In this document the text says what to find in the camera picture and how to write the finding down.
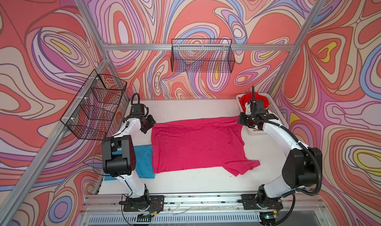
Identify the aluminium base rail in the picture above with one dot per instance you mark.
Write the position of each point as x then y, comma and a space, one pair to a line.
210, 209

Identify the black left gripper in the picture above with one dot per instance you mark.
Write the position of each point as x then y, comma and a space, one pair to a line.
152, 121

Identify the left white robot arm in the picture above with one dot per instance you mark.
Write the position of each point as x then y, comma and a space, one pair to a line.
119, 158

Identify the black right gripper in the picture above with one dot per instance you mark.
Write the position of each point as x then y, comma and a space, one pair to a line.
242, 119

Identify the black wire basket wall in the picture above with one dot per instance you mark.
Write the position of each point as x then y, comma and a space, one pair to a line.
205, 55
92, 111

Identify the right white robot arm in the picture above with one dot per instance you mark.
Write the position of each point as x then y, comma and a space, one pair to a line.
302, 170

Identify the black wire basket back wall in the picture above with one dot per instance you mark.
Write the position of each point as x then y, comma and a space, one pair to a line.
205, 55

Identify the magenta t shirt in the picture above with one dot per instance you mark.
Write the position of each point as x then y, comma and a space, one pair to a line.
200, 144

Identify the folded teal t shirt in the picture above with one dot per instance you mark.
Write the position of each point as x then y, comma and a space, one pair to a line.
144, 167

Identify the black wire basket left wall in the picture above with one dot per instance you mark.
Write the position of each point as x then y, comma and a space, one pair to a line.
92, 111

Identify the white plastic laundry basket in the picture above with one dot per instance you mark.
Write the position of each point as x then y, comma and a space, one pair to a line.
272, 109

